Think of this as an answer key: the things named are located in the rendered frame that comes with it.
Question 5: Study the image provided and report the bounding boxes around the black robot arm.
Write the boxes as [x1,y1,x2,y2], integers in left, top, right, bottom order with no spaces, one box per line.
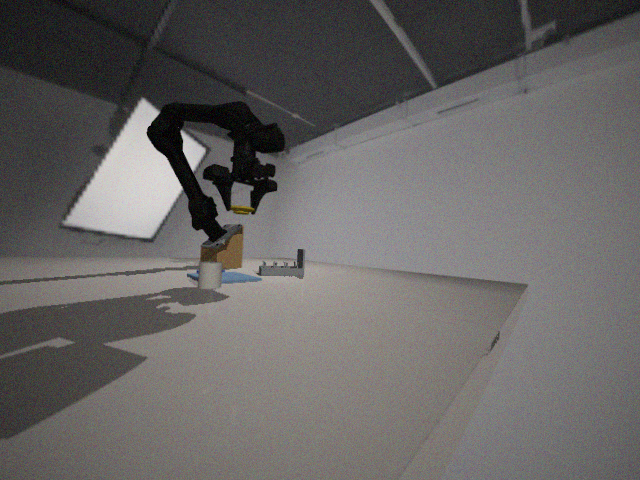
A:
[146,101,285,243]

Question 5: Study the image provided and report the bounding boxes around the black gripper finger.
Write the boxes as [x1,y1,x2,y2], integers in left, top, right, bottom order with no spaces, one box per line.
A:
[250,188,270,215]
[212,179,234,211]

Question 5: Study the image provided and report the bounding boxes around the light blue flat mat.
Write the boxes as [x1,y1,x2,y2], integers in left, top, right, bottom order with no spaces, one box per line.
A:
[187,272,262,284]

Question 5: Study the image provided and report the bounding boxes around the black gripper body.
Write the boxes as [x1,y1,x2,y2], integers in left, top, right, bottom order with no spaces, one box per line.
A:
[203,150,277,192]

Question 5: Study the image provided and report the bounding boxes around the grey dish rack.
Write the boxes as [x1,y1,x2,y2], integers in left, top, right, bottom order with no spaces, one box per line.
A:
[259,249,305,276]

